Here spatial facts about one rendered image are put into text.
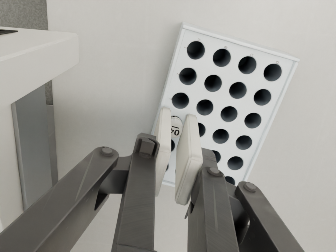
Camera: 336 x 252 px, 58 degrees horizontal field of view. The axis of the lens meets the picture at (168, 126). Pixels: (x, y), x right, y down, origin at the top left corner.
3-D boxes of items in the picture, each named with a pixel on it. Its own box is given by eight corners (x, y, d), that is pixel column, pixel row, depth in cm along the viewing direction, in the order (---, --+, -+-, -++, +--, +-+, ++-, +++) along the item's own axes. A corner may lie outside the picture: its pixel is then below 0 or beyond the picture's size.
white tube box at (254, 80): (182, 21, 24) (183, 24, 20) (283, 51, 24) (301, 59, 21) (144, 157, 28) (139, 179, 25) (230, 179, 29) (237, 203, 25)
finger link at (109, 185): (145, 205, 15) (83, 191, 14) (151, 156, 19) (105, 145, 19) (152, 179, 14) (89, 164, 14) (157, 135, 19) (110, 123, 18)
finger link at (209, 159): (201, 191, 14) (261, 206, 14) (196, 145, 19) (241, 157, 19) (191, 216, 15) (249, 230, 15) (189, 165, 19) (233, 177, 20)
